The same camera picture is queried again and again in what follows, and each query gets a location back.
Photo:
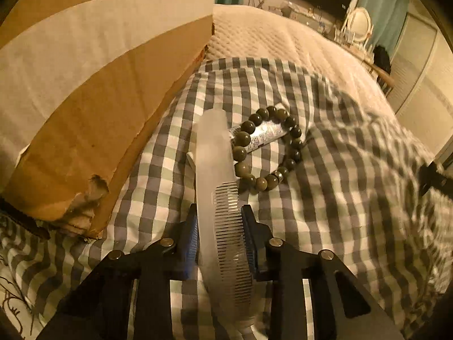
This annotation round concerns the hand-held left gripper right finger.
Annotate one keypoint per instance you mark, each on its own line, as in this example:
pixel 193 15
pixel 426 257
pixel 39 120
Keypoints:
pixel 249 241

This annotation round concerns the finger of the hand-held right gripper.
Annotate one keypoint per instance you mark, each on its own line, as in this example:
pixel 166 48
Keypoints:
pixel 437 179

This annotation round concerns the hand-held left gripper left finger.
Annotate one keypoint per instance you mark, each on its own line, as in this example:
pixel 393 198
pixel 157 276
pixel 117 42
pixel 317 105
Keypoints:
pixel 191 241

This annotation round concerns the translucent white comb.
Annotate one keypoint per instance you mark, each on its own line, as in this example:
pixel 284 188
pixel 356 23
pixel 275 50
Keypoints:
pixel 208 184

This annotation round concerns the large cardboard box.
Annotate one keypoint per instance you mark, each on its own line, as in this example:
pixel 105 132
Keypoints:
pixel 88 95

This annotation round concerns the white wardrobe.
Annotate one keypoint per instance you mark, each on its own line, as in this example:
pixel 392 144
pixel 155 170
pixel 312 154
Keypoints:
pixel 421 78

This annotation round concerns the small printed tube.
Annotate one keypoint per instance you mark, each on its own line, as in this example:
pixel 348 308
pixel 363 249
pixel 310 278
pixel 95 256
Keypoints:
pixel 263 134

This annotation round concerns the black bag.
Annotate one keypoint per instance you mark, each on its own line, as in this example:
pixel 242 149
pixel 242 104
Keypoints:
pixel 382 60

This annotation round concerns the white oval mirror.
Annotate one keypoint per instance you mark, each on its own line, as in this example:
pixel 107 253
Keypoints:
pixel 358 24

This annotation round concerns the leaf printed blanket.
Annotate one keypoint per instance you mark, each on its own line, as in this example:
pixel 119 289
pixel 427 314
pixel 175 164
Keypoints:
pixel 14 304

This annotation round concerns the white quilt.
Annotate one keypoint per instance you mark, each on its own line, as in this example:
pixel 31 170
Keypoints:
pixel 283 39

